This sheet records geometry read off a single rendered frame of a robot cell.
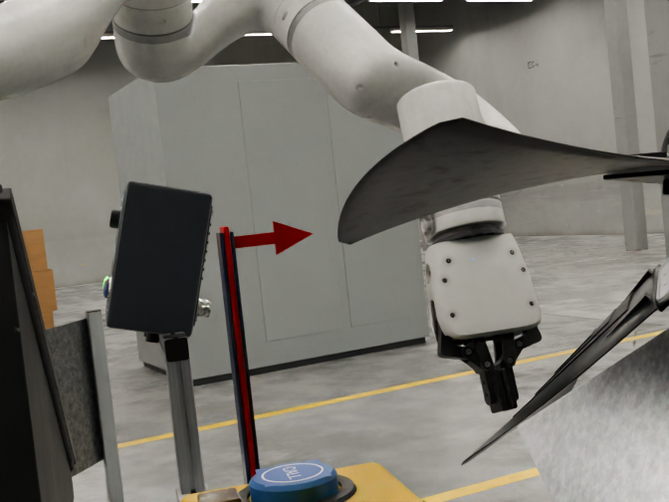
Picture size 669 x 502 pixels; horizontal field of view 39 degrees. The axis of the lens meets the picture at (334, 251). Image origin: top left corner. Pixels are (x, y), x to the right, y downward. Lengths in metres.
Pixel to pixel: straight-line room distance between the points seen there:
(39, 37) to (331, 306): 6.20
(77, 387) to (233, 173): 4.38
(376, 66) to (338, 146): 6.21
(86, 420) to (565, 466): 2.09
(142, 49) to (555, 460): 0.73
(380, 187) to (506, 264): 0.30
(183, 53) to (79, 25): 0.16
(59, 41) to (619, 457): 0.73
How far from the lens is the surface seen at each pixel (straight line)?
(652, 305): 0.83
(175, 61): 1.23
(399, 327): 7.50
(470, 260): 0.94
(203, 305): 1.28
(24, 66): 1.10
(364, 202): 0.70
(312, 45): 1.11
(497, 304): 0.94
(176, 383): 1.20
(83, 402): 2.72
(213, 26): 1.22
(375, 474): 0.46
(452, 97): 0.98
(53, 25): 1.12
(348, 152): 7.29
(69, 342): 2.67
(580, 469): 0.75
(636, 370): 0.76
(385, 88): 1.06
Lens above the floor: 1.20
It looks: 3 degrees down
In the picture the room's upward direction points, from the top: 6 degrees counter-clockwise
